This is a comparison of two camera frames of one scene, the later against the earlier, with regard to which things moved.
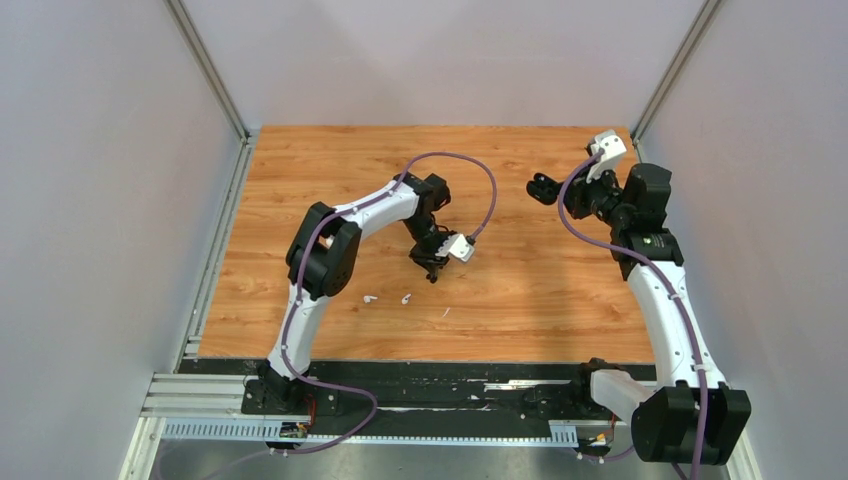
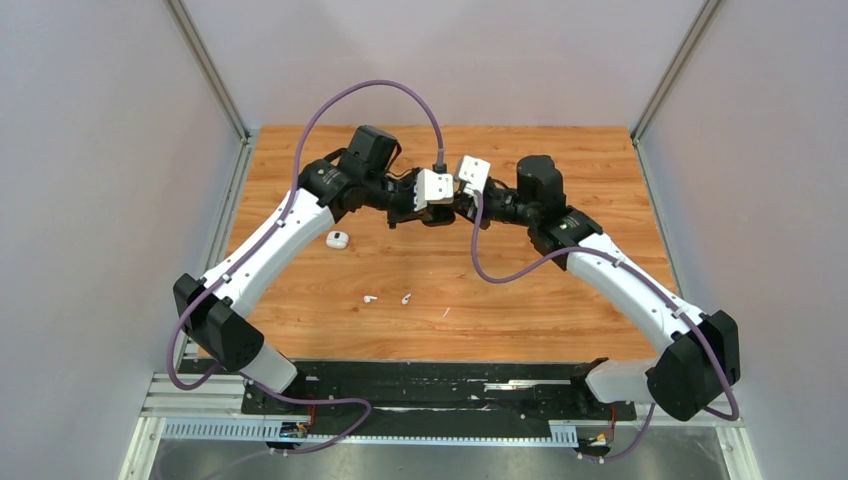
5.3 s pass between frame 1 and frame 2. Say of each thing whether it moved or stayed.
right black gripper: moved
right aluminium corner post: stayed
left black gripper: moved
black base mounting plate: stayed
